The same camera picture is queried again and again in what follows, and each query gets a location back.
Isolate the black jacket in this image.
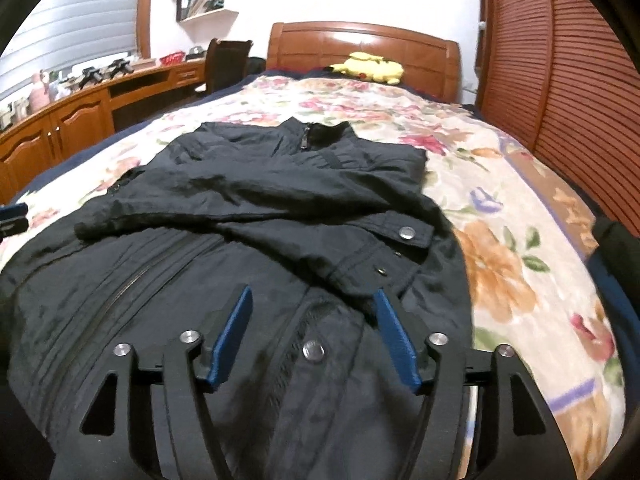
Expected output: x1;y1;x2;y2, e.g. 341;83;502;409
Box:
1;118;472;479

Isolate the dark wooden chair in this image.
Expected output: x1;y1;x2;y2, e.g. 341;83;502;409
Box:
195;38;253;96

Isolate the wooden headboard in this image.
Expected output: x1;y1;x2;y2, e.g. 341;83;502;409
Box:
266;21;461;102

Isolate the wooden desk cabinet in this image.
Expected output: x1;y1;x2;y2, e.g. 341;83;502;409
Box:
1;60;205;204

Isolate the pink plush toy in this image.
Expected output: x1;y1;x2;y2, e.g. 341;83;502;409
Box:
28;72;50;114

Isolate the floral blanket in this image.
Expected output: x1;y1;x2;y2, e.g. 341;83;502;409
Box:
0;72;626;480

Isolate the red basket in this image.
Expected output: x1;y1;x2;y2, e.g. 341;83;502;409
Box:
160;51;186;66

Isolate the grey window blind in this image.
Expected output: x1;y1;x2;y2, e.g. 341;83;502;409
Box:
1;0;138;96

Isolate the dark folded clothes pile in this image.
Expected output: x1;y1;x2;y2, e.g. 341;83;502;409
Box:
584;214;640;411

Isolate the wooden louvred wardrobe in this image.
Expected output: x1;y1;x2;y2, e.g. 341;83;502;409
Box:
478;0;639;234

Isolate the yellow Pikachu plush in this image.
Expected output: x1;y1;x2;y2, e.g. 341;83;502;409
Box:
328;52;404;86

